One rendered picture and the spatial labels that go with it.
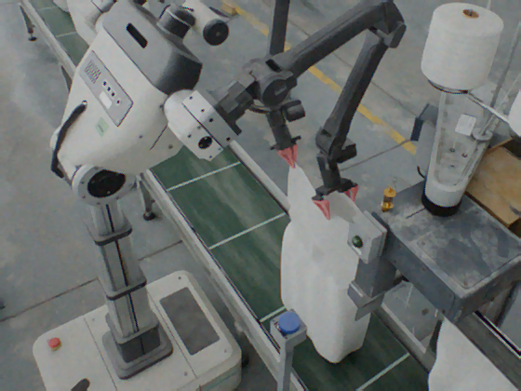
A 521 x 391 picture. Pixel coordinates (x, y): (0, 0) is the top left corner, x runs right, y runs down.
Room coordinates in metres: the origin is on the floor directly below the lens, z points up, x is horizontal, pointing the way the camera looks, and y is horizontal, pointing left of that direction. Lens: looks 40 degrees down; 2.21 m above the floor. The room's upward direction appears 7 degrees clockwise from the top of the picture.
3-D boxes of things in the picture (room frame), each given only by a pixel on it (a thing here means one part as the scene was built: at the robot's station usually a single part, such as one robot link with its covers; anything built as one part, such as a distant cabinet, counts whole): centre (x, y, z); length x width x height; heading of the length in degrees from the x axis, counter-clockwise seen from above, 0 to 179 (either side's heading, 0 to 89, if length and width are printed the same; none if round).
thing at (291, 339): (0.86, 0.05, 0.81); 0.08 x 0.08 x 0.06; 41
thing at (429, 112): (1.33, -0.30, 1.25); 0.10 x 0.08 x 0.12; 156
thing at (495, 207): (0.97, -0.38, 1.26); 0.22 x 0.05 x 0.16; 41
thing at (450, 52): (1.18, -0.29, 1.61); 0.17 x 0.17 x 0.17
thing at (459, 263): (0.84, -0.30, 1.21); 0.30 x 0.25 x 0.30; 41
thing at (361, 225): (0.82, -0.12, 1.29); 0.08 x 0.05 x 0.09; 41
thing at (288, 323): (0.86, 0.05, 0.84); 0.06 x 0.06 x 0.02
